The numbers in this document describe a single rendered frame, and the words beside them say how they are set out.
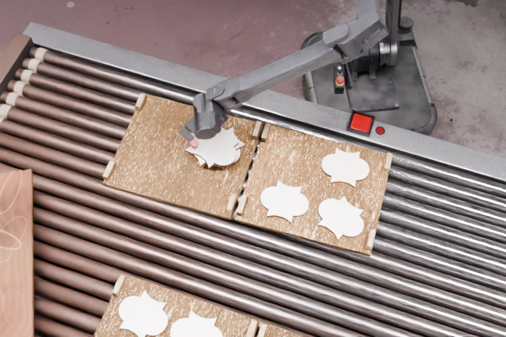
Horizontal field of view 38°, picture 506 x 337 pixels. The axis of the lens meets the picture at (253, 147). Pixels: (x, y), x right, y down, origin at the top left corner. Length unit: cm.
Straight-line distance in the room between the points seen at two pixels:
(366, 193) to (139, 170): 70
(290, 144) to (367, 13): 55
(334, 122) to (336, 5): 163
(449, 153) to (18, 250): 133
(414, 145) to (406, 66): 109
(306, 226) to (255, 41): 175
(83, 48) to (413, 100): 148
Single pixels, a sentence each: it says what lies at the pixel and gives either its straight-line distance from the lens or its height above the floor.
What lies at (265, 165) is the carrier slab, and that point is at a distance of 225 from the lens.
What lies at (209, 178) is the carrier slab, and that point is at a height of 94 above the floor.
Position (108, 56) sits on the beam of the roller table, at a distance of 256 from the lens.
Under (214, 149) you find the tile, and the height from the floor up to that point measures 99.
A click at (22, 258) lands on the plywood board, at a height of 104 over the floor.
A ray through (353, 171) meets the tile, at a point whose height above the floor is 95.
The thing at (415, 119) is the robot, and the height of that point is 24.
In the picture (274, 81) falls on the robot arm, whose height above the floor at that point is 129.
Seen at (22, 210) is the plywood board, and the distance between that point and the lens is 216.
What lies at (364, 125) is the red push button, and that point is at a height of 93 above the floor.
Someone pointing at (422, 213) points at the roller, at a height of 91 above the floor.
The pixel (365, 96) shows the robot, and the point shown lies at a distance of 326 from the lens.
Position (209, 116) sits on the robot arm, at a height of 119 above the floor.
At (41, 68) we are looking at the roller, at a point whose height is 92.
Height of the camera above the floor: 289
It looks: 59 degrees down
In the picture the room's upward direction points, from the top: 1 degrees clockwise
